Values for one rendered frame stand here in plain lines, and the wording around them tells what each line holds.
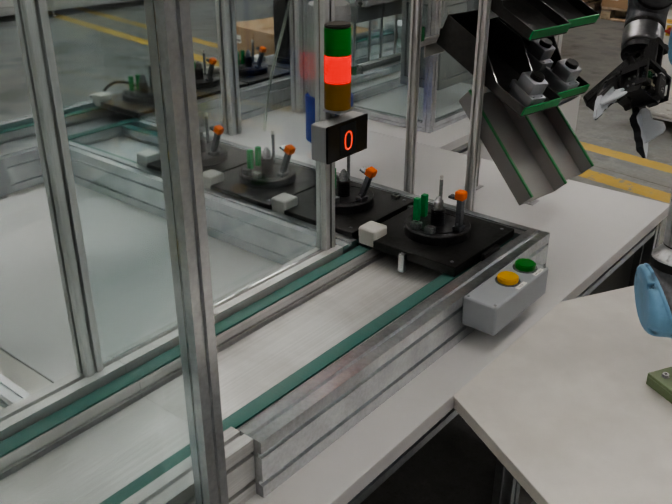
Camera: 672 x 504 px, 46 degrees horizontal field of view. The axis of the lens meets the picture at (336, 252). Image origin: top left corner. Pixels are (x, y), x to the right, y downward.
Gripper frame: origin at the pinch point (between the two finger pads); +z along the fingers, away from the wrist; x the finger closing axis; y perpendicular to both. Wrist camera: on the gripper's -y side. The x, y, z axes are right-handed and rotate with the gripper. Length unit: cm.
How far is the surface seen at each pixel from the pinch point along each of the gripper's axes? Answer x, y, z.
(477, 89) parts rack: -10.9, -30.3, -16.4
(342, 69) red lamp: -46, -24, 3
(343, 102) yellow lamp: -43, -27, 7
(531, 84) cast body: -4.6, -20.8, -18.0
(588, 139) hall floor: 251, -238, -216
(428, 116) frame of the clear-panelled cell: 28, -103, -57
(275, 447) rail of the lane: -44, -13, 72
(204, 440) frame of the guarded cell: -60, -1, 75
